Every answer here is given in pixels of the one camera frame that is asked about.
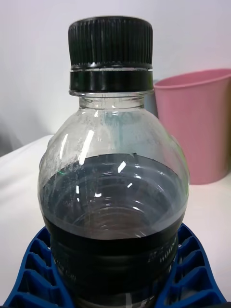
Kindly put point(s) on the pink plastic waste bin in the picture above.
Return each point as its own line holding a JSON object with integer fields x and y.
{"x": 195, "y": 130}

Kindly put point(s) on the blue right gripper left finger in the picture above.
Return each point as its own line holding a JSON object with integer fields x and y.
{"x": 33, "y": 276}

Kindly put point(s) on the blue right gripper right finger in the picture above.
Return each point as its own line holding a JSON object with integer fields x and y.
{"x": 192, "y": 274}

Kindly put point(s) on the clear bottle with black cap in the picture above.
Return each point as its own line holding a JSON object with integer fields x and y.
{"x": 113, "y": 168}

